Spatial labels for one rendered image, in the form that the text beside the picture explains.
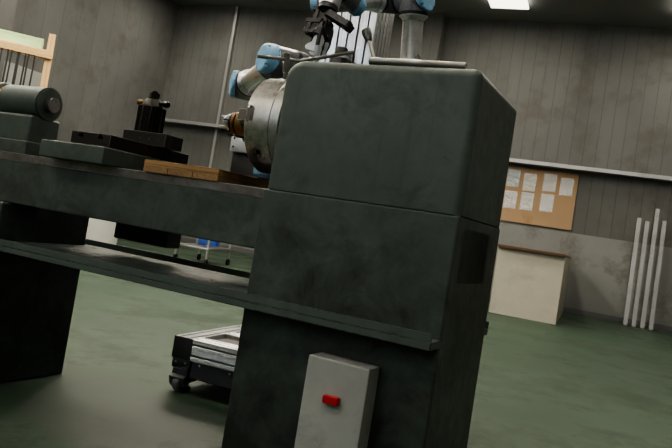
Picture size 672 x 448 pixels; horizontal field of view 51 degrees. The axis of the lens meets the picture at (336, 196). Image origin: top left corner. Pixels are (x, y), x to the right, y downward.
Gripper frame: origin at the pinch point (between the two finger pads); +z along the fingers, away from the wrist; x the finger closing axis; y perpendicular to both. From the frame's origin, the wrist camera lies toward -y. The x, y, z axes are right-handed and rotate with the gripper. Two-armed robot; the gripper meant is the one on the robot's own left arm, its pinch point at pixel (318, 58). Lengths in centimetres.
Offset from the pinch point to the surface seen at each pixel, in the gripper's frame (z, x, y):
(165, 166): 50, 15, 35
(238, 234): 67, 10, 3
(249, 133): 35.9, 15.7, 6.7
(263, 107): 27.8, 18.2, 2.9
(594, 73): -505, -922, 42
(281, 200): 57, 18, -13
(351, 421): 110, 12, -48
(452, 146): 37, 23, -61
